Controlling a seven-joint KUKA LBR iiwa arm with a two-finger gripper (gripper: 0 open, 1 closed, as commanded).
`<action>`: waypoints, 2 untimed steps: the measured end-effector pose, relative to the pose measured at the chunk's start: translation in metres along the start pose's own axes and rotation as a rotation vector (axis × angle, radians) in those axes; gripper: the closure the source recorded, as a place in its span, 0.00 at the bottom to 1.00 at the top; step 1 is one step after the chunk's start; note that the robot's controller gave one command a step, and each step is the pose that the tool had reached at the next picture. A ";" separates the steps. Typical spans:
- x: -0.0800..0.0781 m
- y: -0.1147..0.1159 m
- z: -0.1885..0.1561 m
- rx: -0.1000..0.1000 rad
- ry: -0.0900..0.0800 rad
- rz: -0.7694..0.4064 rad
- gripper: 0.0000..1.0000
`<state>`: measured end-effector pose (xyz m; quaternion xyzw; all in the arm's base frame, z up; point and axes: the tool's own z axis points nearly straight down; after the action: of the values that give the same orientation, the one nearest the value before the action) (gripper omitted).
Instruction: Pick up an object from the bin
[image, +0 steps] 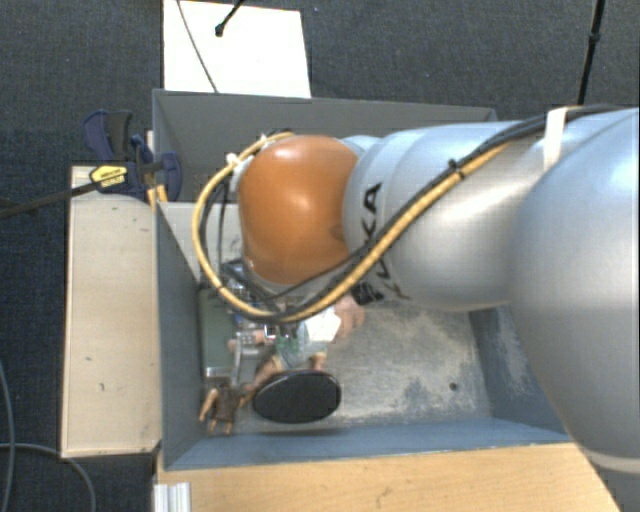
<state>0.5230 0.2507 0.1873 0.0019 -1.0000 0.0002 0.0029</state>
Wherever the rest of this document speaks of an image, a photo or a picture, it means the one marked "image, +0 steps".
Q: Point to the grey metal bin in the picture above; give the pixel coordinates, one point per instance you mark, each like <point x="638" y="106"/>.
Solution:
<point x="410" y="360"/>

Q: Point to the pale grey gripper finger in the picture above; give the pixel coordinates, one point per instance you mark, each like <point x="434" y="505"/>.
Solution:
<point x="244" y="361"/>

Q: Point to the pale wood flat board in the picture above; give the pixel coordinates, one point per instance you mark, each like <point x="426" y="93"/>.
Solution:
<point x="112" y="325"/>

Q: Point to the brown toy animal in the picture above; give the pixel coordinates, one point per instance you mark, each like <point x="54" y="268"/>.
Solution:
<point x="225" y="405"/>

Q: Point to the dark green flat block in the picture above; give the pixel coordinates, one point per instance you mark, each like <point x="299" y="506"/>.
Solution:
<point x="215" y="330"/>

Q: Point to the toy doll with white top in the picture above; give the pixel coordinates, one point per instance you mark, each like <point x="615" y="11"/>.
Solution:
<point x="327" y="325"/>

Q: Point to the black oval disc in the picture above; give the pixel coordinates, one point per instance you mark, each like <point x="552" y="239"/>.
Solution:
<point x="297" y="397"/>

